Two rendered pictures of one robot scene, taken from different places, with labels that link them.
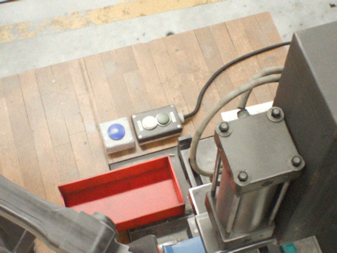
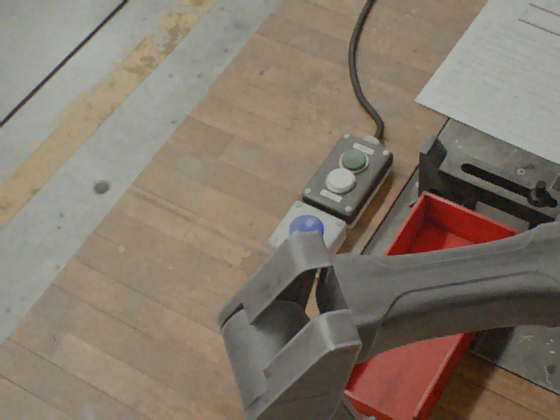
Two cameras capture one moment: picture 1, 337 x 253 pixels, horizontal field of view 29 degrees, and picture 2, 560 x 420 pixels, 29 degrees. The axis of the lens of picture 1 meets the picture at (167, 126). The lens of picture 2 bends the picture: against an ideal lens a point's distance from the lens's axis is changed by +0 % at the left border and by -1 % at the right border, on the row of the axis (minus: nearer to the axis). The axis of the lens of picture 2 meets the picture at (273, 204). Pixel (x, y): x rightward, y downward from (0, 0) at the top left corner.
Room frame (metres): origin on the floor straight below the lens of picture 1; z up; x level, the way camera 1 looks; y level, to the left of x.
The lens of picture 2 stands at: (0.10, 0.54, 1.97)
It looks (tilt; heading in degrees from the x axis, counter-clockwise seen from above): 55 degrees down; 325
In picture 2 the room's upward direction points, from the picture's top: 9 degrees counter-clockwise
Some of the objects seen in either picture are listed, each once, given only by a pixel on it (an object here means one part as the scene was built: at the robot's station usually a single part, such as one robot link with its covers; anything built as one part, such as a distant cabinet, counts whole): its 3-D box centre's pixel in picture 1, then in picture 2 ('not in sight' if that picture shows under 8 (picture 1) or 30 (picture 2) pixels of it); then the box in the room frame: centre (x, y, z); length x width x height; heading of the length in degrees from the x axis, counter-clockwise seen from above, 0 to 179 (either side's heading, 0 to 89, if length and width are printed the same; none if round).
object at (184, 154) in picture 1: (197, 183); (503, 196); (0.52, -0.06, 0.95); 0.15 x 0.03 x 0.10; 16
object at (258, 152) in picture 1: (245, 182); not in sight; (0.35, -0.11, 1.37); 0.11 x 0.09 x 0.30; 16
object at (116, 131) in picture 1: (116, 132); (306, 232); (0.65, 0.12, 0.93); 0.04 x 0.04 x 0.02
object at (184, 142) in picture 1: (188, 157); (449, 176); (0.58, -0.04, 0.95); 0.06 x 0.03 x 0.09; 16
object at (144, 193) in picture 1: (121, 199); (419, 310); (0.49, 0.10, 0.93); 0.25 x 0.12 x 0.06; 106
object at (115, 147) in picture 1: (117, 137); (308, 244); (0.65, 0.12, 0.90); 0.07 x 0.07 x 0.06; 16
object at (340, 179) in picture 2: (149, 123); (340, 182); (0.67, 0.04, 0.93); 0.03 x 0.03 x 0.02
